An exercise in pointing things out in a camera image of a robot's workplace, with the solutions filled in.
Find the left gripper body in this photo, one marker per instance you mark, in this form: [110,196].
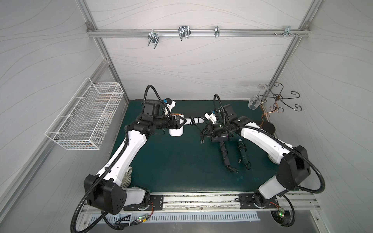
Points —
[177,122]

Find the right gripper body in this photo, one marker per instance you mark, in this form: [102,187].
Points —
[228,138]

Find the white hair dryer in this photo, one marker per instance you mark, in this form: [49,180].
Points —
[185,121]

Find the black hair dryer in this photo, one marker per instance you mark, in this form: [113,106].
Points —
[221,140]

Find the green hair dryer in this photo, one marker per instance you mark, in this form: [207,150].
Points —
[242,149]

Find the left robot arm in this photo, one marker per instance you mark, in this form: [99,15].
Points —
[103,190]

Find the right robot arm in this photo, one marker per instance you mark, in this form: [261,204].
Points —
[295,170]

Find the green table mat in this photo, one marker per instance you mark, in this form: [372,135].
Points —
[189,163]

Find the clear wine glass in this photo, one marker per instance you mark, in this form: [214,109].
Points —
[255,101]

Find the striped ceramic mug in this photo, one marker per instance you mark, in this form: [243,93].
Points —
[127,179]

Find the metal hook clamp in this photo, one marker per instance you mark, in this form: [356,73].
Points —
[153,38]

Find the metal double hook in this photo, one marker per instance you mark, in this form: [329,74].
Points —
[184,32]

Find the small metal hook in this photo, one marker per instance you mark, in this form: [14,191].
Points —
[216,31]

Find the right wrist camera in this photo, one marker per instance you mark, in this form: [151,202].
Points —
[210,115]

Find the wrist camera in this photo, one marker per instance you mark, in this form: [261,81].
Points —
[170,104]
[210,115]

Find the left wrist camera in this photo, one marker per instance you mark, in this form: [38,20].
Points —
[170,104]

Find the copper wire glass rack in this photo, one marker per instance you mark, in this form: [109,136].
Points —
[276,108]

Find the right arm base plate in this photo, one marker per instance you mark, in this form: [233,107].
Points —
[247,201]

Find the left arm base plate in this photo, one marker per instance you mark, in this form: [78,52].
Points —
[152,202]

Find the white slotted cable duct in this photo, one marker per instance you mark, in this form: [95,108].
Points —
[248,216]

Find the white wire basket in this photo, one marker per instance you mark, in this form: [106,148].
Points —
[84,121]

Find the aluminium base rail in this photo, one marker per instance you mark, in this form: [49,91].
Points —
[173,202]

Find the right metal hook bracket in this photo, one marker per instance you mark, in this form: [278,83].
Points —
[287,33]

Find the horizontal aluminium rail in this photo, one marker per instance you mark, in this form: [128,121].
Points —
[203,33]

